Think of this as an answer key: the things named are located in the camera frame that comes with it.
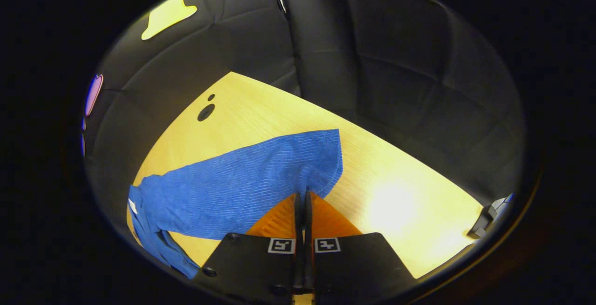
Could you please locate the black backdrop cloth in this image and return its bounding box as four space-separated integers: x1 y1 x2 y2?
84 0 527 208

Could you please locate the black table clamp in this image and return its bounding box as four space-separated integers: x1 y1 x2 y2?
467 193 513 239

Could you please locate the blue corduroy shirt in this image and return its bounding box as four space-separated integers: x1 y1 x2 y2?
127 129 344 280

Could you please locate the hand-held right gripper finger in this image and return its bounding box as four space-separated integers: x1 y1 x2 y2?
192 193 303 305
304 190 416 305

